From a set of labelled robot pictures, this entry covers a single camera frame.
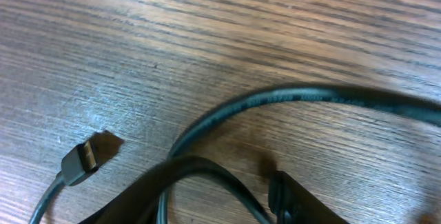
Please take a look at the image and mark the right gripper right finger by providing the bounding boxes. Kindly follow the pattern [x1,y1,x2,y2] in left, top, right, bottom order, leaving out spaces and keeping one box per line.
[268,170,348,224]

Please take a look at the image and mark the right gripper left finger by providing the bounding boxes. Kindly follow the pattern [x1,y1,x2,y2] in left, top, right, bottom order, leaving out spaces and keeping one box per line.
[80,156,219,224]

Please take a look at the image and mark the black USB cables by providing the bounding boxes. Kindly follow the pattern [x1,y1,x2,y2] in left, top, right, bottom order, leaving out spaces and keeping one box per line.
[28,83,441,224]

